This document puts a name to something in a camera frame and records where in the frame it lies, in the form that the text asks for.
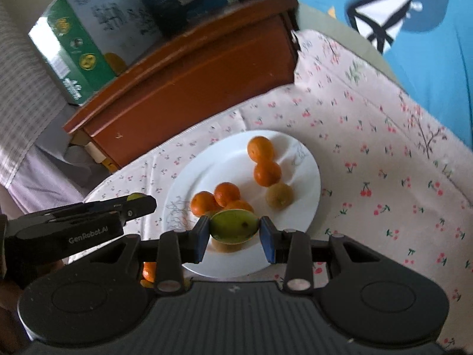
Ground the blue printed pillow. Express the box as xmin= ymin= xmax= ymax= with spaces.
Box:
xmin=259 ymin=0 xmax=473 ymax=152

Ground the cherry print tablecloth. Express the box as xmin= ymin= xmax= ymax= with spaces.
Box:
xmin=83 ymin=30 xmax=473 ymax=355

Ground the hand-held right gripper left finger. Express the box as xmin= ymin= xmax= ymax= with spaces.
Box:
xmin=74 ymin=216 xmax=211 ymax=296

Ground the small orange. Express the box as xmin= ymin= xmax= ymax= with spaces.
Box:
xmin=253 ymin=159 xmax=282 ymax=187
xmin=191 ymin=191 xmax=218 ymax=217
xmin=247 ymin=136 xmax=276 ymax=163
xmin=142 ymin=262 xmax=158 ymax=283
xmin=223 ymin=200 xmax=255 ymax=215
xmin=214 ymin=182 xmax=241 ymax=208

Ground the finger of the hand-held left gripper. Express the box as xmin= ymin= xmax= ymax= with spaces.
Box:
xmin=8 ymin=195 xmax=156 ymax=229

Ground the grey-green bed sheet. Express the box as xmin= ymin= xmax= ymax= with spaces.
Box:
xmin=296 ymin=4 xmax=407 ymax=93

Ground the brown kiwi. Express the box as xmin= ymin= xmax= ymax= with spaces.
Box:
xmin=266 ymin=182 xmax=294 ymax=208

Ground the white plate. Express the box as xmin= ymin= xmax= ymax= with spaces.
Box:
xmin=163 ymin=129 xmax=320 ymax=278

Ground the large oval green jujube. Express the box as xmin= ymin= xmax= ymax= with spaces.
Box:
xmin=210 ymin=209 xmax=260 ymax=245

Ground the green and white carton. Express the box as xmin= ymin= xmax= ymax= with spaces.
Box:
xmin=29 ymin=0 xmax=163 ymax=106

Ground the brown wooden nightstand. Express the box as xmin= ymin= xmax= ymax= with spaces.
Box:
xmin=63 ymin=0 xmax=300 ymax=172

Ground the grey checked cloth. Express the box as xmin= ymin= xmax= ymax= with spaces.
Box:
xmin=0 ymin=2 xmax=98 ymax=217

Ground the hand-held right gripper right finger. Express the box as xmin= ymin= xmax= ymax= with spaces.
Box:
xmin=259 ymin=216 xmax=400 ymax=294

